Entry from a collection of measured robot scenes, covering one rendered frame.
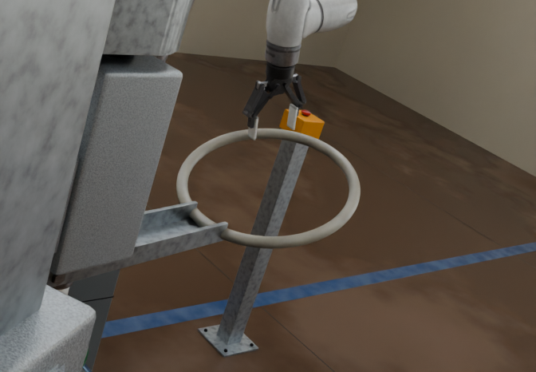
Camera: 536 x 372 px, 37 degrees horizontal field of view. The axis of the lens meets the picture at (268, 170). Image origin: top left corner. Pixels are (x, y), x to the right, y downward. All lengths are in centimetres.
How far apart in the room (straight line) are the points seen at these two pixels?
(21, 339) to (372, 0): 884
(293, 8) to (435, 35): 680
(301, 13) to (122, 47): 73
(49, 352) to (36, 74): 22
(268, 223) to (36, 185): 276
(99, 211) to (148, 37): 35
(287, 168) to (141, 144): 170
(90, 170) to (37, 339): 89
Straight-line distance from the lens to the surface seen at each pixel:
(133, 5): 142
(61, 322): 67
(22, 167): 55
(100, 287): 288
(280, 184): 325
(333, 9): 215
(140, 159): 158
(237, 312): 351
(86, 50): 57
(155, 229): 198
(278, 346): 373
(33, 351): 63
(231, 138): 231
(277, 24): 206
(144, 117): 154
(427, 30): 887
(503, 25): 840
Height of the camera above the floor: 193
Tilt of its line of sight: 20 degrees down
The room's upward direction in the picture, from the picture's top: 19 degrees clockwise
